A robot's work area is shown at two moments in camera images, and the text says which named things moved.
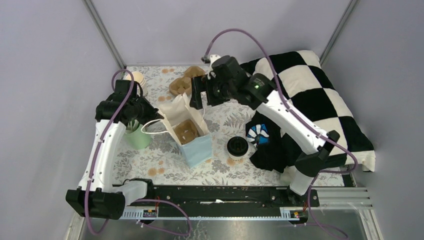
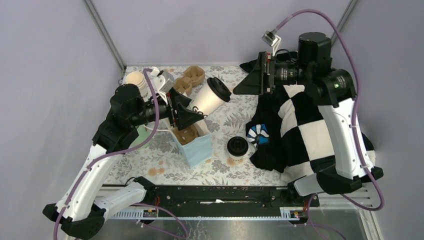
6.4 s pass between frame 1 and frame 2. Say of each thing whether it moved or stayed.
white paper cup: stayed
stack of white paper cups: stayed
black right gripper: moved
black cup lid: stayed
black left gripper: moved
